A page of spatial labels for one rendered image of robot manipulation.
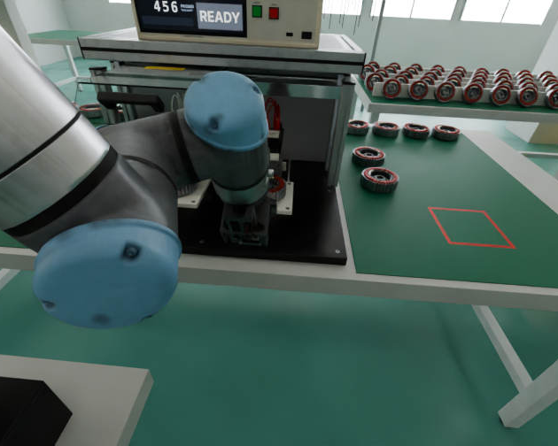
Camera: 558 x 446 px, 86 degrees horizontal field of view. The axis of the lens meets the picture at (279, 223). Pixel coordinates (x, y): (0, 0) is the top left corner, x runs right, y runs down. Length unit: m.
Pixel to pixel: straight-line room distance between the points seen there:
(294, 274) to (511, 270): 0.48
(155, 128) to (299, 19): 0.58
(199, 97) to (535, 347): 1.76
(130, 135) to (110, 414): 0.38
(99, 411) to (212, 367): 0.87
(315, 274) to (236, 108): 0.44
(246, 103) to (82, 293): 0.19
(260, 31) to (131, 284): 0.72
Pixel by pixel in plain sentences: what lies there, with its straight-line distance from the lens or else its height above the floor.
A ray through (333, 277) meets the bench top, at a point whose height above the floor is 0.75.
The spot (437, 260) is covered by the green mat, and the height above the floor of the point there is 0.75.
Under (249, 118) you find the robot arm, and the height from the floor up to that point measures 1.12.
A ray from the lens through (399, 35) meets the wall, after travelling 7.38.
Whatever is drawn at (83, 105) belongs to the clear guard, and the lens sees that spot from 0.71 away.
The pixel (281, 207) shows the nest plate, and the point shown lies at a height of 0.78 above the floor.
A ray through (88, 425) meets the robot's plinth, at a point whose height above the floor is 0.75.
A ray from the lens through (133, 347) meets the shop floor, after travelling 1.51.
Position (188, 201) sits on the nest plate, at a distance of 0.81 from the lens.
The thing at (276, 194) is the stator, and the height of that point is 0.81.
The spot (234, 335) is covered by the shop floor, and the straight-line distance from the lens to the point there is 1.44.
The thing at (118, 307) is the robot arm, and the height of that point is 1.06.
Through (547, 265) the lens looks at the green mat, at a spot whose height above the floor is 0.75.
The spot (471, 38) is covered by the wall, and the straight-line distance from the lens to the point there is 7.86.
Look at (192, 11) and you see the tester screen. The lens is 0.86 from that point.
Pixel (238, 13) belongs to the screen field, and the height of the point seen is 1.18.
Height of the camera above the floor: 1.21
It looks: 37 degrees down
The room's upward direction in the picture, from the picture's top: 3 degrees clockwise
